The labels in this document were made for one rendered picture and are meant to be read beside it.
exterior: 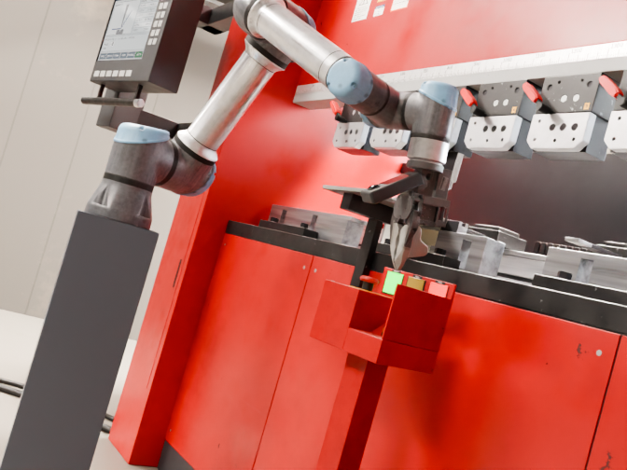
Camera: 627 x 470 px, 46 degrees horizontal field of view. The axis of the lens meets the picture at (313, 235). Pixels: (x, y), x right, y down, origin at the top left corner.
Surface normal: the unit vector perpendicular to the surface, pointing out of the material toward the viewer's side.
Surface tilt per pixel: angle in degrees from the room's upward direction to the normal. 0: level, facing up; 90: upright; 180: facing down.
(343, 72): 90
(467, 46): 90
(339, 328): 90
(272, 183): 90
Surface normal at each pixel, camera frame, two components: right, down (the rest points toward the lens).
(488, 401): -0.81, -0.26
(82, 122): 0.32, 0.04
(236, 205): 0.51, 0.11
